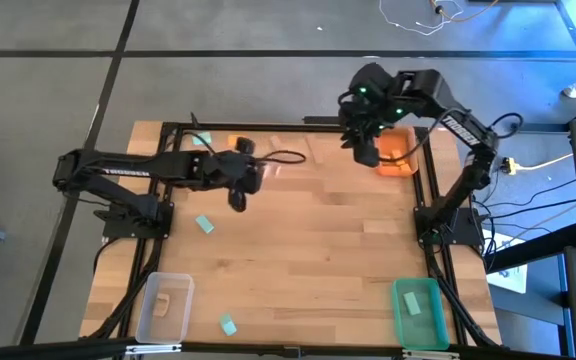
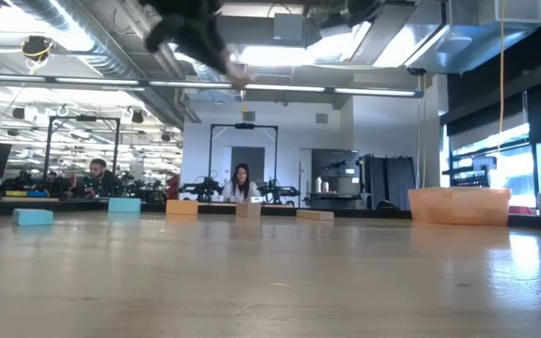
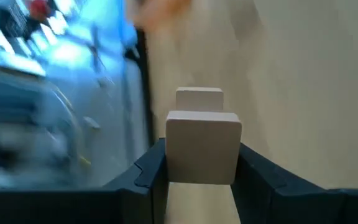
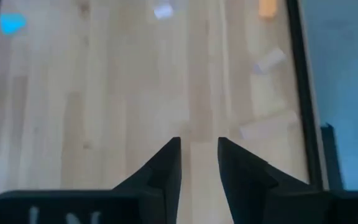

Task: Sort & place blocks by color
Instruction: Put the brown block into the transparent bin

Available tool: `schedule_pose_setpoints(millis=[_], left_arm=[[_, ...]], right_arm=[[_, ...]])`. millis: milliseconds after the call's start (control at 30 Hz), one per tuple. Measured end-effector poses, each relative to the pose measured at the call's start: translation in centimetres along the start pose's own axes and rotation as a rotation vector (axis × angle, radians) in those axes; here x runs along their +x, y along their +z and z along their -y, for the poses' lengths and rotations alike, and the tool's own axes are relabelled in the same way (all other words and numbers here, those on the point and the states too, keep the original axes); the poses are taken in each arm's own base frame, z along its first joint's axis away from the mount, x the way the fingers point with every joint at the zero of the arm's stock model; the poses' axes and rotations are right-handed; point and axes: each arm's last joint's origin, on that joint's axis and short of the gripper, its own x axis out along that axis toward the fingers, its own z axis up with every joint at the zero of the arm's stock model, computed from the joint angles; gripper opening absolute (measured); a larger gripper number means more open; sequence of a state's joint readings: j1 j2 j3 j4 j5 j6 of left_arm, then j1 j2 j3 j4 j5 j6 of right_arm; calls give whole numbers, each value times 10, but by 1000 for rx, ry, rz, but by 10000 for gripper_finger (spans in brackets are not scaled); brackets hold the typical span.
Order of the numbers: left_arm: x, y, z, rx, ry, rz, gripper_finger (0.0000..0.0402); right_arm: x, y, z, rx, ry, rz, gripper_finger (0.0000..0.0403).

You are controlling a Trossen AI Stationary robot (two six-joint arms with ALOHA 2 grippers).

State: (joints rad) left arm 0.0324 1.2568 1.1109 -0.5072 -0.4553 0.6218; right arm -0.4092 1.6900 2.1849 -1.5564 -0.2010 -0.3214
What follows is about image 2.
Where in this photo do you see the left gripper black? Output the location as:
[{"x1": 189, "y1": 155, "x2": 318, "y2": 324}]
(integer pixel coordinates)
[{"x1": 141, "y1": 0, "x2": 235, "y2": 76}]

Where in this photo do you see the wooden arch block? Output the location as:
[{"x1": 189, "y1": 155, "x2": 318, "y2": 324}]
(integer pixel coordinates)
[{"x1": 223, "y1": 59, "x2": 256, "y2": 89}]

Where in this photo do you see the orange thick block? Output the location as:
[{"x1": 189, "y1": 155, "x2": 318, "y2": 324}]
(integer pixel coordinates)
[{"x1": 165, "y1": 199, "x2": 200, "y2": 217}]

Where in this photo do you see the wooden thick block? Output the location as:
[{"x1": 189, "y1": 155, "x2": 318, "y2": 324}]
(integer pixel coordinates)
[{"x1": 235, "y1": 201, "x2": 262, "y2": 219}]

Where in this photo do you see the teal thick block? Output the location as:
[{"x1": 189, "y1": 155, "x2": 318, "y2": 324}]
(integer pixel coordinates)
[{"x1": 107, "y1": 197, "x2": 143, "y2": 215}]

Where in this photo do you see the wooden plank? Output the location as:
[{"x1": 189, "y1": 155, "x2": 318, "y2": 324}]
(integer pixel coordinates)
[{"x1": 296, "y1": 208, "x2": 335, "y2": 222}]

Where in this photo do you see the grey ceiling box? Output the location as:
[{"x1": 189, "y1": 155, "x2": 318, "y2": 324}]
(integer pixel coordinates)
[{"x1": 272, "y1": 12, "x2": 307, "y2": 48}]

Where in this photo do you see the long ceiling light bar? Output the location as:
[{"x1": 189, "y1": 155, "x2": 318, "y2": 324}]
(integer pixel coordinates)
[{"x1": 0, "y1": 72, "x2": 425, "y2": 99}]

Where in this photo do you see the grey door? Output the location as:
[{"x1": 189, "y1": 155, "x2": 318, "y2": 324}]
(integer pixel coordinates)
[{"x1": 230, "y1": 146, "x2": 266, "y2": 189}]

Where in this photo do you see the person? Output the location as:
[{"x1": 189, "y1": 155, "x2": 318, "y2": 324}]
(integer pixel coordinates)
[
  {"x1": 78, "y1": 158, "x2": 122, "y2": 199},
  {"x1": 221, "y1": 162, "x2": 262, "y2": 204}
]

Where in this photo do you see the dark cabinet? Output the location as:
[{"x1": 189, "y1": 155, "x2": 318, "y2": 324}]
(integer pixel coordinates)
[{"x1": 311, "y1": 148, "x2": 362, "y2": 210}]

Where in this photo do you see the dark curtain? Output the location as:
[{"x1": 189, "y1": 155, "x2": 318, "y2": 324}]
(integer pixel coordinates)
[{"x1": 362, "y1": 154, "x2": 416, "y2": 211}]

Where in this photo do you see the orange plastic bin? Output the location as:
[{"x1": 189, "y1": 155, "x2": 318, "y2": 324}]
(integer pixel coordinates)
[{"x1": 408, "y1": 186, "x2": 512, "y2": 227}]

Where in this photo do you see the silver spiral air duct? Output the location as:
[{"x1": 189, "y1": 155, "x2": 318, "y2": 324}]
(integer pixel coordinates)
[{"x1": 7, "y1": 0, "x2": 192, "y2": 128}]

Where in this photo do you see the black gantry frame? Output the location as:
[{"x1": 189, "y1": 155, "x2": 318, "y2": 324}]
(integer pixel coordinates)
[
  {"x1": 208, "y1": 123, "x2": 280, "y2": 203},
  {"x1": 43, "y1": 115, "x2": 121, "y2": 189}
]

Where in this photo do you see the ceiling cable reel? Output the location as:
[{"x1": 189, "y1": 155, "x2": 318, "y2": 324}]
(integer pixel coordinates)
[{"x1": 20, "y1": 35, "x2": 55, "y2": 63}]

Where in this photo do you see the black table frame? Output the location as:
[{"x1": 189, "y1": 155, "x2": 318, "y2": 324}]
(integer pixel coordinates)
[{"x1": 0, "y1": 196, "x2": 541, "y2": 232}]

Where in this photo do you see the yellow hanging cord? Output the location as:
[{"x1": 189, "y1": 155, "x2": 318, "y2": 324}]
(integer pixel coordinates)
[
  {"x1": 498, "y1": 0, "x2": 506, "y2": 156},
  {"x1": 420, "y1": 74, "x2": 427, "y2": 189}
]

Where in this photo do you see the large metal air duct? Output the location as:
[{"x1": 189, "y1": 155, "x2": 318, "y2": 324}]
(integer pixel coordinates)
[{"x1": 373, "y1": 0, "x2": 541, "y2": 75}]

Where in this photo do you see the black wire rack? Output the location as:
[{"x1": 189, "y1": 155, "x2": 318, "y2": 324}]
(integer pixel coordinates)
[{"x1": 441, "y1": 154, "x2": 491, "y2": 189}]

